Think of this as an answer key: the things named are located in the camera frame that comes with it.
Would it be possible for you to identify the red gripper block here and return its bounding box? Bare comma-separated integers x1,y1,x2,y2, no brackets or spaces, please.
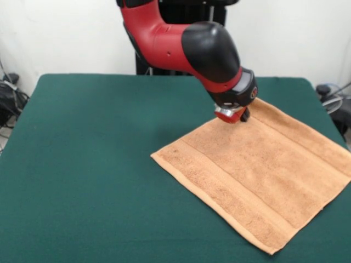
214,106,251,124

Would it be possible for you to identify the tan terry towel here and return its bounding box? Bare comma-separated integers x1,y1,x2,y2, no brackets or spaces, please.
150,98,351,256

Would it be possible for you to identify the dark green table cloth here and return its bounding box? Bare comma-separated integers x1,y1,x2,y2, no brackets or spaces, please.
0,73,351,263

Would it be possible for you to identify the black equipment bundle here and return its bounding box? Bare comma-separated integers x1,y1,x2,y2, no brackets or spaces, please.
0,81,30,128

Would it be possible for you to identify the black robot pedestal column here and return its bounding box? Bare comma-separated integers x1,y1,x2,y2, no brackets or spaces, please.
134,0,239,77

